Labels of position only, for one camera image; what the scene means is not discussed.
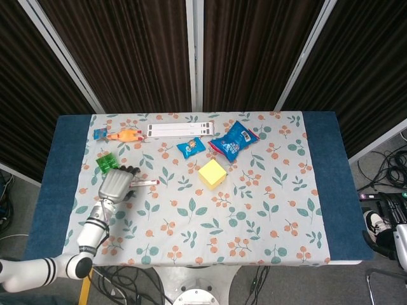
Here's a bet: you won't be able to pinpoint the black floor cable bundle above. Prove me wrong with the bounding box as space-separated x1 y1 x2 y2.
357 149 407 191

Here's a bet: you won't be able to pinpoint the black cables under table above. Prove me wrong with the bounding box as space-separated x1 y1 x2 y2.
90 266 172 305

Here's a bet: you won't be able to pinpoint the orange rubber chicken toy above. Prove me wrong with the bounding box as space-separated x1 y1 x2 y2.
106 128 147 143

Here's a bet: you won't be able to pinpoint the white folding stand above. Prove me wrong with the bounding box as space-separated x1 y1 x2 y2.
147 122 216 139

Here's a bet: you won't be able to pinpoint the green plastic block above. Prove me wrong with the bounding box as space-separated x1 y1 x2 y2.
95 151 121 175

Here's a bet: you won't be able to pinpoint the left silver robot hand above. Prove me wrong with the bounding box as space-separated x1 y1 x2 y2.
97 165 141 205

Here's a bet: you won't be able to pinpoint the metal chair leg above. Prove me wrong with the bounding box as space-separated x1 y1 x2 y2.
365 268 407 305

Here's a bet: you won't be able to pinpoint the small blue snack bag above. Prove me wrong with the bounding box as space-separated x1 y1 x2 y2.
176 137 204 159

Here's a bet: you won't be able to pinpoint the white black sneaker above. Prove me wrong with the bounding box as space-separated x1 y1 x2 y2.
363 209 392 238

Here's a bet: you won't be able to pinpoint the yellow cube block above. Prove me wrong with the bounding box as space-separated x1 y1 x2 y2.
198 159 228 191

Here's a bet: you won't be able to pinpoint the large blue snack bag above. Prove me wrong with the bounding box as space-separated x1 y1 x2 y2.
208 120 260 163

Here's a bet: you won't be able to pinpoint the black cable with green light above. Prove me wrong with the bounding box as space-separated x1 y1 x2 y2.
249 265 271 299

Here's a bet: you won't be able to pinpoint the dark fabric partition panel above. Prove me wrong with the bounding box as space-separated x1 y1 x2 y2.
0 0 106 187
275 0 407 165
27 0 195 114
194 0 338 112

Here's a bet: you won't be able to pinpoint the blue and black floor cables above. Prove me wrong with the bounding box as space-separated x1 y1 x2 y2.
0 170 16 233

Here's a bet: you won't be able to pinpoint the grey round robot base plate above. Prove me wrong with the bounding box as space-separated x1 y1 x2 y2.
173 287 226 305

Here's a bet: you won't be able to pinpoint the floral patterned tablecloth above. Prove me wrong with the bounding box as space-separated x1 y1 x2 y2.
59 111 331 266

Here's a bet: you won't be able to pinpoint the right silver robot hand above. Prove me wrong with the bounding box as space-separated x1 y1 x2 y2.
362 191 407 264

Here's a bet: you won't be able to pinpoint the blue felt table cover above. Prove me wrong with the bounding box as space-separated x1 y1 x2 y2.
24 111 375 265

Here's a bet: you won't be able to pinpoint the white table pedestal base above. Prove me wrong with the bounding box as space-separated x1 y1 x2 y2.
151 265 240 305

